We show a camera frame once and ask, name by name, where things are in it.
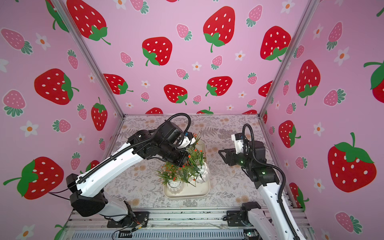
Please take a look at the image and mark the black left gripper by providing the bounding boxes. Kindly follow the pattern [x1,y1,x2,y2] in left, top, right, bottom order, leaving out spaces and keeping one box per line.
[157,144,196,169]

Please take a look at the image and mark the potted plant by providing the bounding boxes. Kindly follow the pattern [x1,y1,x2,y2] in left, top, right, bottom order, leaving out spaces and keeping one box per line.
[188,148,210,187]
[156,163,184,194]
[178,166,195,184]

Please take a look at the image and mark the white pot orange flower plant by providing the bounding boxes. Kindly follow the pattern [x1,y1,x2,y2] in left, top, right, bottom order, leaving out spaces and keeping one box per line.
[192,133,202,148]

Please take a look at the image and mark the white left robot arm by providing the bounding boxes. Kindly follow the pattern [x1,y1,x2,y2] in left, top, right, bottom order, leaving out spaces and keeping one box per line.
[66,129,196,222]

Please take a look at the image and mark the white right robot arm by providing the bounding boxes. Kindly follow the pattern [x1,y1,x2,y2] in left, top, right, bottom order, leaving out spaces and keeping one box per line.
[218,140,305,240]

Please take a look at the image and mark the cream storage tray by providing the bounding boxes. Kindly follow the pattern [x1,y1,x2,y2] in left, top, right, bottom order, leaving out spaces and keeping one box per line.
[157,139,211,200]

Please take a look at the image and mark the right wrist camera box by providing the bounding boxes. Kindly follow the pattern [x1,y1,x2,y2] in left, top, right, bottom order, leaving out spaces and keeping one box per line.
[231,133,250,155]

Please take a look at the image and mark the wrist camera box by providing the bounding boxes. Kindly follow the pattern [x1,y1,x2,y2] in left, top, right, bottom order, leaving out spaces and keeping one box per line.
[155,119,197,149]
[231,133,250,155]

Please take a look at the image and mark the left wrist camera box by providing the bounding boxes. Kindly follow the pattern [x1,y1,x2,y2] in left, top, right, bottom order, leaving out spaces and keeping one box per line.
[155,119,197,149]

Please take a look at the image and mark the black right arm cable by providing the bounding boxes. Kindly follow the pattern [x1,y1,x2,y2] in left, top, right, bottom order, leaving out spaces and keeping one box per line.
[241,123,301,240]

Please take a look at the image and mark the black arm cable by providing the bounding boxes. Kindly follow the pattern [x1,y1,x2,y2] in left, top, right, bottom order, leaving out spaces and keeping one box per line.
[47,112,192,202]
[241,123,301,240]

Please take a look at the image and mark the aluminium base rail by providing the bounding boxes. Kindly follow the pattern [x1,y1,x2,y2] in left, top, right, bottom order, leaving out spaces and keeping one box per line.
[59,207,261,240]

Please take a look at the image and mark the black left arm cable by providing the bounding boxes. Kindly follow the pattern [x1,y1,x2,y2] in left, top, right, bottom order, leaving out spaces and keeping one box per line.
[47,112,192,202]

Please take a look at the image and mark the silver corner frame post right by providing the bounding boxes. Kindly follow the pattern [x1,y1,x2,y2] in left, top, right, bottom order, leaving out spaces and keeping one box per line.
[259,0,320,120]

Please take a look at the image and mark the silver corner frame post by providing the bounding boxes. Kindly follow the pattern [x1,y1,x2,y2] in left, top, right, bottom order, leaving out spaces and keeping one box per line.
[52,0,125,119]
[259,0,320,120]

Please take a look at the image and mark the silver corner frame post left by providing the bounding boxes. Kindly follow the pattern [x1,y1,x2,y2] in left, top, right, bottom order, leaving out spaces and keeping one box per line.
[52,0,125,119]

